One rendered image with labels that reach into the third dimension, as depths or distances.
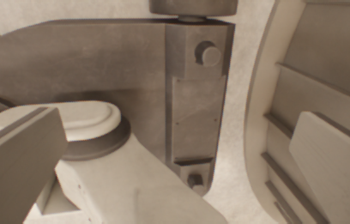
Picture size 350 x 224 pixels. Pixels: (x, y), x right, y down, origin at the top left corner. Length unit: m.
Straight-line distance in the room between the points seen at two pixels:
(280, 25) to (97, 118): 0.59
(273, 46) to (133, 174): 0.58
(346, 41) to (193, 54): 0.38
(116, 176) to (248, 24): 0.57
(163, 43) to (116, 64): 0.11
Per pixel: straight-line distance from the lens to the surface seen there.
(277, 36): 0.74
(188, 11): 0.43
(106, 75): 0.47
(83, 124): 0.35
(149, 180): 0.30
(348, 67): 0.63
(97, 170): 0.33
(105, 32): 0.45
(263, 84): 0.77
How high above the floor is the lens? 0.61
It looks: 59 degrees down
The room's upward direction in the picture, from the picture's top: 158 degrees clockwise
